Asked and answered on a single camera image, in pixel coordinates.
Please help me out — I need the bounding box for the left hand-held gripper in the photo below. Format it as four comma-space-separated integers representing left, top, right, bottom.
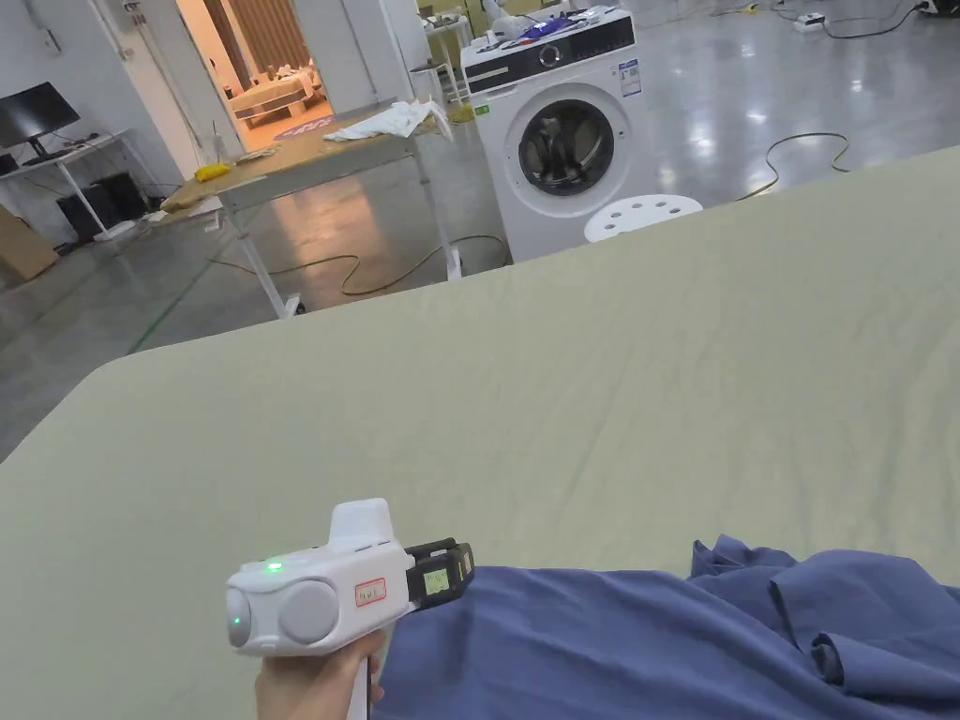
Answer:
225, 498, 476, 720

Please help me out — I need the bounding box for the dark blue shirt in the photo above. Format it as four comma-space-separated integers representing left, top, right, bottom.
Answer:
372, 533, 960, 720

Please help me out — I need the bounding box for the person's left hand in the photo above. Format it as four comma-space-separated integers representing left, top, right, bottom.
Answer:
254, 649, 386, 720

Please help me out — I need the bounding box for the bed with pale green sheet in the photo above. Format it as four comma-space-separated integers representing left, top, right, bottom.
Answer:
0, 145, 960, 720

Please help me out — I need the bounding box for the white round stool with holes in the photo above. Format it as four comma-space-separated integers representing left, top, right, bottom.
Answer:
583, 192, 706, 245

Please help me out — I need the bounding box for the wooden table with white legs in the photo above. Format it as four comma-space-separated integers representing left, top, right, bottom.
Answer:
158, 99, 468, 321

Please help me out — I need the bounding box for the white washing machine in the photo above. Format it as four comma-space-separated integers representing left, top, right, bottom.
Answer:
458, 7, 666, 264

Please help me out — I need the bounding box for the black computer tower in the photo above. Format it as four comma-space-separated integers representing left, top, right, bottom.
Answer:
55, 172, 149, 246

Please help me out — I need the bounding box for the brown carton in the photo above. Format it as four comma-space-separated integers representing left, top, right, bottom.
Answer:
0, 202, 61, 284

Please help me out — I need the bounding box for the white desk with black monitor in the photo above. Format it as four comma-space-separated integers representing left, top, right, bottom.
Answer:
0, 82, 160, 243

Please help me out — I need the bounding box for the yellow cable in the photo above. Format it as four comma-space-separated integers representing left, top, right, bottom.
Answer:
728, 132, 854, 205
205, 234, 513, 298

